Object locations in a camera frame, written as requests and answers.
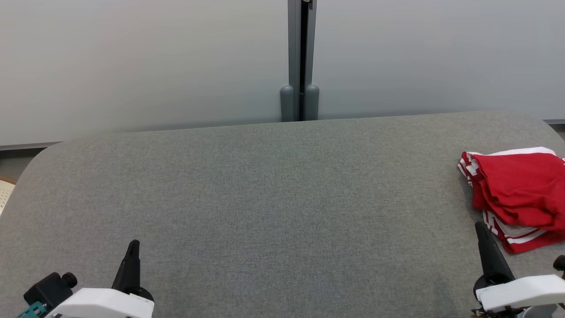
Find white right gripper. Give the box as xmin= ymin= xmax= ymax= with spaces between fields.
xmin=473 ymin=222 xmax=565 ymax=314

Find red jersey with white trim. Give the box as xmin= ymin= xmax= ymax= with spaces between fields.
xmin=458 ymin=147 xmax=565 ymax=254

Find beige perforated chair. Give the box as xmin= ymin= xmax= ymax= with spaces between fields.
xmin=0 ymin=177 xmax=17 ymax=217

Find red shorts with white stripe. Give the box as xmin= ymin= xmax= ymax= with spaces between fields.
xmin=469 ymin=152 xmax=565 ymax=232

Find teal cable connector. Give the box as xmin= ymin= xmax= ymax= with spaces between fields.
xmin=17 ymin=301 xmax=48 ymax=318

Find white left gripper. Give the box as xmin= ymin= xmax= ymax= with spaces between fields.
xmin=44 ymin=240 xmax=155 ymax=318

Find grey partition post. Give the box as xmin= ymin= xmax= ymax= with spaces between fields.
xmin=280 ymin=0 xmax=303 ymax=123
xmin=304 ymin=0 xmax=320 ymax=121

